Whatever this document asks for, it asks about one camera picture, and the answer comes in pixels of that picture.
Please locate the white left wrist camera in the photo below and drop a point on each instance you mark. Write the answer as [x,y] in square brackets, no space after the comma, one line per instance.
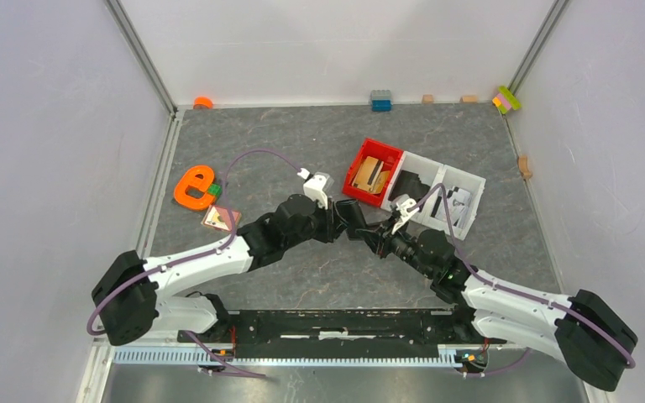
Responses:
[315,186]

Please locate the pink wooden block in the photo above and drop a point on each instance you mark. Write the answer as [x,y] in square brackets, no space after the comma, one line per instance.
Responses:
[221,218]

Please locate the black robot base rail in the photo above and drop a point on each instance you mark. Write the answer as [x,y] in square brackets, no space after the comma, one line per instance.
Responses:
[342,334]

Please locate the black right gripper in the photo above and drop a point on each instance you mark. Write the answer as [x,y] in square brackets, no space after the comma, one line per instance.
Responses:
[380,240]

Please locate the red plastic bin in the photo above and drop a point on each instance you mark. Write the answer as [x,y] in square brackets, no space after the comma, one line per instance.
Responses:
[370,147]

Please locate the orange round toy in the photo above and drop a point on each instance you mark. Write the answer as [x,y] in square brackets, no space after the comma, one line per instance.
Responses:
[202,103]

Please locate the curved wooden arch block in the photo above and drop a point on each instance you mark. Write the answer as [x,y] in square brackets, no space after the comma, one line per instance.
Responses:
[524,168]

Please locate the white plastic bin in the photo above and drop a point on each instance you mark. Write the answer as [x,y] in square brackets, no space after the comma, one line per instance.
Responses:
[463,193]
[414,176]

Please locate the green lego brick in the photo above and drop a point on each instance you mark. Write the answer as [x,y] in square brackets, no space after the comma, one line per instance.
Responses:
[214,190]

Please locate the orange letter toy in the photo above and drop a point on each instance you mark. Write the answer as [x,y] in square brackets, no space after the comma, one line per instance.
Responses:
[192,190]

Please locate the stack of gold credit cards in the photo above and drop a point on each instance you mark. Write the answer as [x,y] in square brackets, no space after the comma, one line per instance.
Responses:
[371,176]

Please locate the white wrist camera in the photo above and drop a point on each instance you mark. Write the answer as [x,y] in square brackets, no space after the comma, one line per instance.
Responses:
[403,209]
[315,186]

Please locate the green pink lego stack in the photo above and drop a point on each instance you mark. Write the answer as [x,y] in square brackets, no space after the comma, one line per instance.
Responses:
[505,101]

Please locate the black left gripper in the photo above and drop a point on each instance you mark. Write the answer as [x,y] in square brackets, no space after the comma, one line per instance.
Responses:
[332,222]

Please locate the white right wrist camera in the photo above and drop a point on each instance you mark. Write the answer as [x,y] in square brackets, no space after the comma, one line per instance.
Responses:
[403,209]

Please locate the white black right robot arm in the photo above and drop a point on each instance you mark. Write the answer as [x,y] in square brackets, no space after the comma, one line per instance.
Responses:
[581,331]

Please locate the blue grey lego block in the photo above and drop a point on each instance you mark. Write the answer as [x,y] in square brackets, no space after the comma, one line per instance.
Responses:
[381,100]

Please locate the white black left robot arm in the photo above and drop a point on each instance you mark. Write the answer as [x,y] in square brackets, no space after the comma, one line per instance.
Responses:
[137,295]

